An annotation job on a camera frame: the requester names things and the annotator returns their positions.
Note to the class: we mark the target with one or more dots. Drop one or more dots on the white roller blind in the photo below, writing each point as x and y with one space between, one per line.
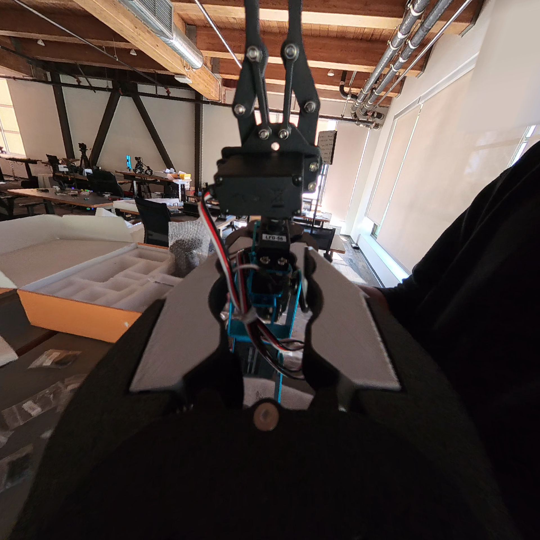
455 190

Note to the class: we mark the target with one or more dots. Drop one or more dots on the clear bag with black parts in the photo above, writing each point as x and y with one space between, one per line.
55 359

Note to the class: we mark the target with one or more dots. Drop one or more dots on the white foam piece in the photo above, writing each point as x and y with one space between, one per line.
7 352

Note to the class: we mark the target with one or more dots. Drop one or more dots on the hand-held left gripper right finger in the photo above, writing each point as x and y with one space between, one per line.
354 337

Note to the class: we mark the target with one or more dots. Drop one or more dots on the camera on tripod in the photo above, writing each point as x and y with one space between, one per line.
83 154

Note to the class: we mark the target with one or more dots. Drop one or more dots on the clear plastic bag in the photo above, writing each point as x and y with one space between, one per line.
33 405

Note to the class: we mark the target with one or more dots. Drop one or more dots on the white box with orange side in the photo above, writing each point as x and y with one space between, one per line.
76 312

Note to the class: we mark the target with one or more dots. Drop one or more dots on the silver ventilation duct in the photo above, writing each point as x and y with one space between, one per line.
177 42

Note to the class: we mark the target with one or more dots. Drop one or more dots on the dark grey desk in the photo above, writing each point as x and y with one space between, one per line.
88 346

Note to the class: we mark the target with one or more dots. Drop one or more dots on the long wooden table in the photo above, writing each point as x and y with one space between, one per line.
50 196

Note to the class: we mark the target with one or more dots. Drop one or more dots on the bubble wrap bag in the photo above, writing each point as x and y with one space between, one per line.
187 253

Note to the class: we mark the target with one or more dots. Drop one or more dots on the blue toy robot arm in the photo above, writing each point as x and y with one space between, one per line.
261 185

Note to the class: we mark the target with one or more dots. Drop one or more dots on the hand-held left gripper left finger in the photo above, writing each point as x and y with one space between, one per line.
177 320

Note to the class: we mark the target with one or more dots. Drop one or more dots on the white notice board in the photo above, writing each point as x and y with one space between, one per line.
328 147

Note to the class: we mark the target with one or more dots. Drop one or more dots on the bundle of ceiling pipes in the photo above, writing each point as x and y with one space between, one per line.
396 50

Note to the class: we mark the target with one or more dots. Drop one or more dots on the person's right forearm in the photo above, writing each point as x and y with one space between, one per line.
464 253

